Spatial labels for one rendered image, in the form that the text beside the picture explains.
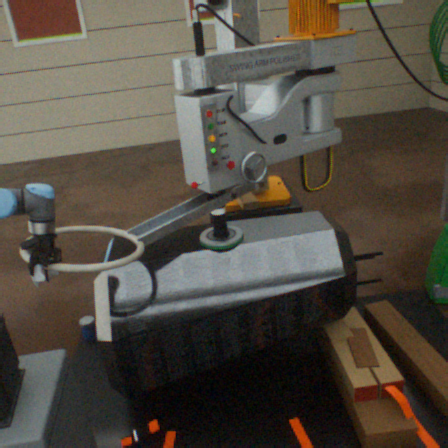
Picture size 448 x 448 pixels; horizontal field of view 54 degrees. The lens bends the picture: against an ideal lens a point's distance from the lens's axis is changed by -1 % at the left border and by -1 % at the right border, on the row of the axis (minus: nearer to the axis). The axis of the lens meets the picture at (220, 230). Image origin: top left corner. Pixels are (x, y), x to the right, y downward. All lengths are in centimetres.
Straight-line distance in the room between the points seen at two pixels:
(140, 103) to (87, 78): 97
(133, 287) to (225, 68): 105
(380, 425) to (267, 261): 89
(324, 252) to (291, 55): 93
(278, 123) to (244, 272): 72
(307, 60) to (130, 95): 621
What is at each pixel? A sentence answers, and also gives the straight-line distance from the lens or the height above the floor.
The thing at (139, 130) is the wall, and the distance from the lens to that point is 831.
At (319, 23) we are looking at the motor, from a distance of 231.
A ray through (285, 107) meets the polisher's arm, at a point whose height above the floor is 146.
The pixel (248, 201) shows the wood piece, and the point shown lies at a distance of 276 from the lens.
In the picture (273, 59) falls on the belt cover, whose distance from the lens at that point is 208.
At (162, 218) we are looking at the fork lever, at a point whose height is 106.
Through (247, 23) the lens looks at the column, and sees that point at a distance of 283.
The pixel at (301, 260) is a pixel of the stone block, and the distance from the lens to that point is 218.
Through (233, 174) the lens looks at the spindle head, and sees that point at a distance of 201.
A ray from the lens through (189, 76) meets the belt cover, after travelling 189.
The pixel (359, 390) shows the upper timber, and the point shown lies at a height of 22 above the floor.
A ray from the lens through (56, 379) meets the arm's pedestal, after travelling 162.
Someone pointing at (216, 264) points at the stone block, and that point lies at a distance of 212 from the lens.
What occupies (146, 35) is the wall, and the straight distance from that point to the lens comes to 814.
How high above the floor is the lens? 184
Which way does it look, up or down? 25 degrees down
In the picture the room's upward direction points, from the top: 7 degrees counter-clockwise
